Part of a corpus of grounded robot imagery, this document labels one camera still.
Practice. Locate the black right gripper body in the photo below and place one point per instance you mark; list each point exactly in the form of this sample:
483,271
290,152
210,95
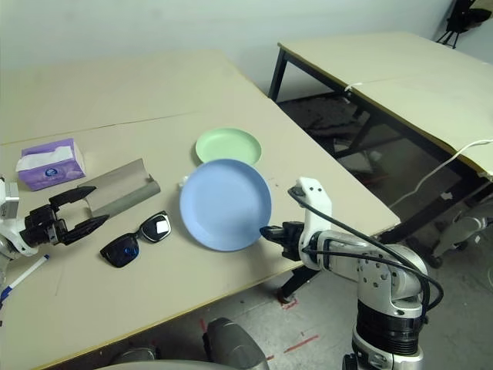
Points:
292,239

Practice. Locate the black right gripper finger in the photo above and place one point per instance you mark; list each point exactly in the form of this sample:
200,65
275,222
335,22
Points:
273,234

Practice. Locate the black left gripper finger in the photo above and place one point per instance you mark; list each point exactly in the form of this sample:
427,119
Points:
73,196
86,227

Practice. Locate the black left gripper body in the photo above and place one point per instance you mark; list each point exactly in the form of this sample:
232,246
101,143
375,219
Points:
38,227

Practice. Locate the black sunglasses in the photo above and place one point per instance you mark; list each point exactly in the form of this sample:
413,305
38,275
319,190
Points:
119,250

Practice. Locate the white marker with blue cap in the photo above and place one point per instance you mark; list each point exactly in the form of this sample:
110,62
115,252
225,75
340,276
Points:
27,271

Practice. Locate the grey glasses case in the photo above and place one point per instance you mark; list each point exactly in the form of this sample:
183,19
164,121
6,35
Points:
127,196

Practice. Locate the blue plate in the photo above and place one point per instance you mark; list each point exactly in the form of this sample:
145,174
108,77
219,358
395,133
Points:
223,204

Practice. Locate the white paper ball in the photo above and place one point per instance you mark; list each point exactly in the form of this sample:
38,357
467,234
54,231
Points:
183,181

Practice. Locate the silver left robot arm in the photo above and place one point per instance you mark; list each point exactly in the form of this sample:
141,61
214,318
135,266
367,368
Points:
4,254

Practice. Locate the purple tissue box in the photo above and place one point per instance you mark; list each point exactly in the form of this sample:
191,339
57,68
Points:
58,173

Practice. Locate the black table leg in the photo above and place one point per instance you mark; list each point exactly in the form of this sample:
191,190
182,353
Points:
298,279

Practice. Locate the green plate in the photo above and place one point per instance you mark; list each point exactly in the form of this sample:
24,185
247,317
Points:
227,144

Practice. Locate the grey right robot leg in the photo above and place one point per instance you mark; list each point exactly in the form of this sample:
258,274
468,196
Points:
231,339

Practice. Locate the grey robot leg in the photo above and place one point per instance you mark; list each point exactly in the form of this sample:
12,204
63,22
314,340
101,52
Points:
231,339
135,352

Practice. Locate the small white floor object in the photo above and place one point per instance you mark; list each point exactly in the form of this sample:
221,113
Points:
374,156

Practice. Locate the grey left robot leg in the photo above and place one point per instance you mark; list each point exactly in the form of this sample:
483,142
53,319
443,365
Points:
135,352

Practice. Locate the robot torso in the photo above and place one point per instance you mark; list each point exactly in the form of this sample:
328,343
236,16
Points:
161,366

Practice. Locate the grey wheeled stand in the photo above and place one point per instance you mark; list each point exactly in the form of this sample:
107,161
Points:
466,227

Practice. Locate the beige side table black legs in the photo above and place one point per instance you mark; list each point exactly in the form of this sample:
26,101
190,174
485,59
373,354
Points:
404,69

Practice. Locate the black tripod stand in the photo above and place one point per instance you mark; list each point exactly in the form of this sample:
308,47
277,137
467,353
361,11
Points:
462,15

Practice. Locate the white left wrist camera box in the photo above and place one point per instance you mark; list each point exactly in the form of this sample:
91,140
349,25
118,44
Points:
8,204

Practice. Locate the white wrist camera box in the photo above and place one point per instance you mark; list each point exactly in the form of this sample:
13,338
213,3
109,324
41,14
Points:
8,204
316,200

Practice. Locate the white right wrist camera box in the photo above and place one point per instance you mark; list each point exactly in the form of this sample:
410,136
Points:
316,200

